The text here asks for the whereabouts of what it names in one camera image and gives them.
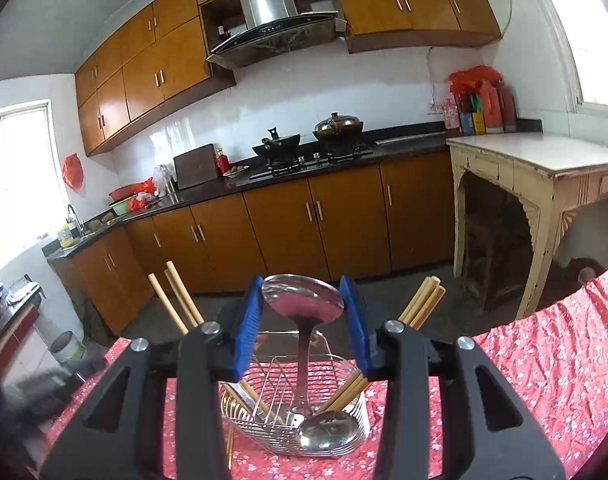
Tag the yellow dish soap bottle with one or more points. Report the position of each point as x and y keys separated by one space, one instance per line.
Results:
x=65 y=237

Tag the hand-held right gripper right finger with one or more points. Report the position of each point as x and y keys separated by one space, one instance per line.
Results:
x=356 y=330

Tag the colourful boxes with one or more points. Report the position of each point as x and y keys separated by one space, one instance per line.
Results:
x=472 y=120

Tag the large red bottle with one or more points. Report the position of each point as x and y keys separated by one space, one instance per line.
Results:
x=491 y=110

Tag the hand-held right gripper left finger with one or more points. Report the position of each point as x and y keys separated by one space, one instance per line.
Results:
x=249 y=330

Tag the hanging red plastic bag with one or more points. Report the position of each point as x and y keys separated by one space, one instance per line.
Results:
x=72 y=172

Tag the black kitchen countertop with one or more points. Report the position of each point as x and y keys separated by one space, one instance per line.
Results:
x=408 y=142

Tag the frosted side window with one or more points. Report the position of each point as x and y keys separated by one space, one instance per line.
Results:
x=14 y=185

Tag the bright window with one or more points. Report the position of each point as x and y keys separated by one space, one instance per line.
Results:
x=593 y=35

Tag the white bucket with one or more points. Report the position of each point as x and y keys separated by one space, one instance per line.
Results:
x=68 y=350

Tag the cream wooden side table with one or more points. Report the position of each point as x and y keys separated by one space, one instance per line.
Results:
x=533 y=155

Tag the steel range hood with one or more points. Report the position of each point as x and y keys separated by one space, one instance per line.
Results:
x=269 y=15

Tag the red bag over basins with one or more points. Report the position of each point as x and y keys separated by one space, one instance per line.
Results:
x=134 y=191

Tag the dark wooden stool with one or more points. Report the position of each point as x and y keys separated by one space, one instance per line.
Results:
x=488 y=260

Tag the orange wooden base cabinets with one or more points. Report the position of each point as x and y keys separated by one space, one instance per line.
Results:
x=344 y=215

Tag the pink floral tablecloth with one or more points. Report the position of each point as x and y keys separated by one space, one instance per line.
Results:
x=533 y=375

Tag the black wok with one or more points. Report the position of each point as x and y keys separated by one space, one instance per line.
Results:
x=279 y=145

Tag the pink patterned box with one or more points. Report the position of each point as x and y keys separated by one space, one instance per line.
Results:
x=452 y=117

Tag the steel sink faucet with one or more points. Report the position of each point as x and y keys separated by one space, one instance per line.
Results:
x=75 y=217

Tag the black gas stove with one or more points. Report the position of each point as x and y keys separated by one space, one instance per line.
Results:
x=309 y=162

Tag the medium steel spoon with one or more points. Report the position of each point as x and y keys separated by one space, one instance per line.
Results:
x=329 y=432

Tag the small red bottle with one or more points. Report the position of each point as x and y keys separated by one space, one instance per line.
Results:
x=223 y=162

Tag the large steel spoon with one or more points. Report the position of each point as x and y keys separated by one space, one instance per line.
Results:
x=304 y=300

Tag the dark red bottle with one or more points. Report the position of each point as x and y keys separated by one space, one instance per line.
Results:
x=508 y=110

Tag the dark brown cutting board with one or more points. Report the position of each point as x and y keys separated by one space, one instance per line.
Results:
x=196 y=166

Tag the orange wooden wall cabinets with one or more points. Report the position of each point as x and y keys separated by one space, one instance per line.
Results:
x=149 y=75

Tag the gold spoon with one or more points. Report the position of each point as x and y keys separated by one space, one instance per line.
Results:
x=230 y=447

